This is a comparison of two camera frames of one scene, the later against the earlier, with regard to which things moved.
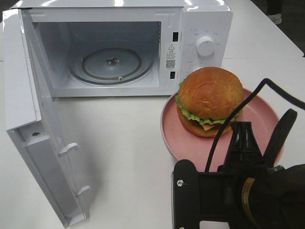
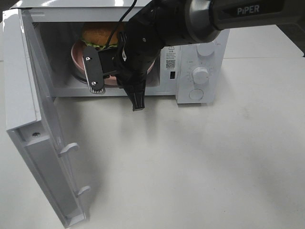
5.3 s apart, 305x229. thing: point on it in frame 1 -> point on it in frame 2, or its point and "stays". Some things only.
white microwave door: x=31 y=122 stays
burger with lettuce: x=208 y=99 -> x=97 y=35
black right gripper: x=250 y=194 -> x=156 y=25
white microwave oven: x=127 y=48 stays
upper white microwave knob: x=205 y=46 stays
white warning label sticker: x=170 y=58 stays
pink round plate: x=182 y=145 -> x=76 y=53
